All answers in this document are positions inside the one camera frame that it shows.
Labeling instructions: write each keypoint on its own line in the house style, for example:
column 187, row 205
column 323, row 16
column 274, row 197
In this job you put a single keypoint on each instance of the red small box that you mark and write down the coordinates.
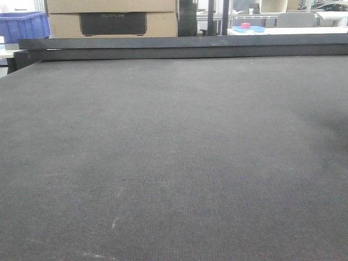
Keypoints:
column 245, row 25

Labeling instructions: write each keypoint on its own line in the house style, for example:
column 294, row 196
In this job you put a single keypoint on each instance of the cardboard box with black print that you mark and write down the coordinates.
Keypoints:
column 114, row 25

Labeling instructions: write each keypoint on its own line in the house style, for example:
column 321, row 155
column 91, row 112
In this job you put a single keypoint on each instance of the black vertical post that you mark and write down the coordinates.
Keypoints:
column 210, row 20

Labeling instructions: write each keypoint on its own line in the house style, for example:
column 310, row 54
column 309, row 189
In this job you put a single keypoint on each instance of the black conveyor belt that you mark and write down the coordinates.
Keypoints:
column 208, row 159

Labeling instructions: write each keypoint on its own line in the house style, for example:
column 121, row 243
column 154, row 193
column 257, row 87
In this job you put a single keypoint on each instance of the upper cardboard box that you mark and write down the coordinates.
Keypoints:
column 84, row 6

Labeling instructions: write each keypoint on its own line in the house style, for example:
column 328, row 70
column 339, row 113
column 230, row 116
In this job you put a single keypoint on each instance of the blue plastic crate background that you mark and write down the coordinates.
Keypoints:
column 24, row 25

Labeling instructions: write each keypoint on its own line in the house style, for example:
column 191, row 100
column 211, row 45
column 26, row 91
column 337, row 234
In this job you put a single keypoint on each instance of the black conveyor side rail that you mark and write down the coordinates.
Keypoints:
column 32, row 51

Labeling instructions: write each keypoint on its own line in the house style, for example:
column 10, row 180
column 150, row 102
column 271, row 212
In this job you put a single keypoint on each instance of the white background table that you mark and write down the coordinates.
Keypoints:
column 293, row 31

